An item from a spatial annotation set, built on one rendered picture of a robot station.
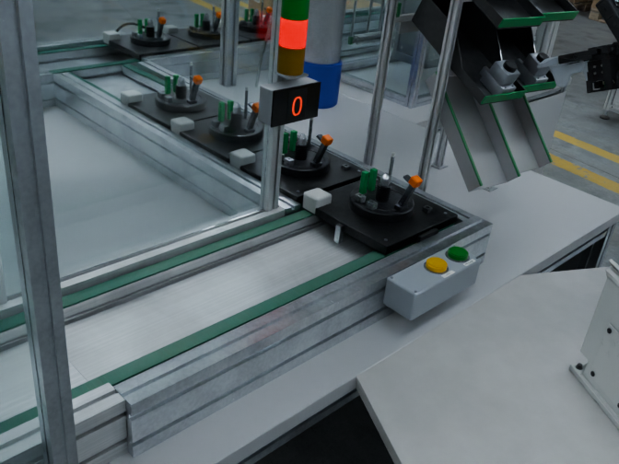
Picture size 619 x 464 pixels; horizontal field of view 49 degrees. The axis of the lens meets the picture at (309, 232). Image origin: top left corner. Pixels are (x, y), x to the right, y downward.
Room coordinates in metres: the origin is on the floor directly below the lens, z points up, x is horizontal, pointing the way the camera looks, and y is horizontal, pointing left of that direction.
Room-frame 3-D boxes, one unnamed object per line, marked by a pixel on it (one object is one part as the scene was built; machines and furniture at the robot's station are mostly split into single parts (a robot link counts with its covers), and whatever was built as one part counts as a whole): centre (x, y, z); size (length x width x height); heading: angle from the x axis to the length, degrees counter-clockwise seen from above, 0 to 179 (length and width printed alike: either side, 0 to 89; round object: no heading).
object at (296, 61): (1.27, 0.07, 1.28); 0.05 x 0.05 x 0.05
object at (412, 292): (1.12, -0.25, 0.93); 0.21 x 0.07 x 0.06; 137
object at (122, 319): (1.12, 0.08, 0.91); 0.84 x 0.28 x 0.10; 137
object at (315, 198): (1.32, -0.01, 0.97); 0.05 x 0.05 x 0.04; 47
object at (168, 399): (1.02, -0.07, 0.91); 0.89 x 0.06 x 0.11; 137
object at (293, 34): (1.27, 0.07, 1.33); 0.05 x 0.05 x 0.05
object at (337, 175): (1.50, 0.04, 1.01); 0.24 x 0.24 x 0.13; 47
